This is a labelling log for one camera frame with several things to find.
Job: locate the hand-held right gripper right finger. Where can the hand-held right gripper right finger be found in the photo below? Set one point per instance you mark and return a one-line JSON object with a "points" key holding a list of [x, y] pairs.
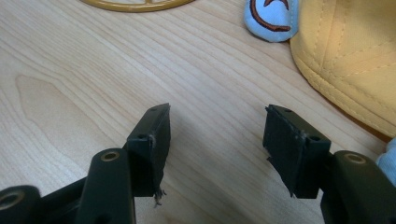
{"points": [[292, 146]]}

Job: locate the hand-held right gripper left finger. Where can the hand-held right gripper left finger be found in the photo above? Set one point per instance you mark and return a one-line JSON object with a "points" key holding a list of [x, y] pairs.
{"points": [[151, 146]]}

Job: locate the yellow cap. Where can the yellow cap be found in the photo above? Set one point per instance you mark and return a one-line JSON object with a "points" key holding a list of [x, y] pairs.
{"points": [[348, 56]]}

